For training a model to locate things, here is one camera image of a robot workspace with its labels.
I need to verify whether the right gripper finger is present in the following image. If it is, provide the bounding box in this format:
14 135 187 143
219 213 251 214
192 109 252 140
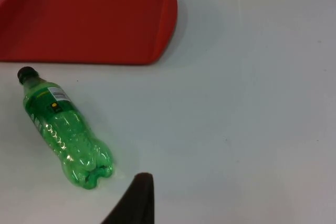
101 173 155 224

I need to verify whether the green plastic bottle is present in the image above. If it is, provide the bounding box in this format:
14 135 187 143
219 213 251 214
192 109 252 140
17 67 115 190

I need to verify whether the red plastic tray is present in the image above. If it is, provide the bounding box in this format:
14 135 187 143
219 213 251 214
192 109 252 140
0 0 179 66

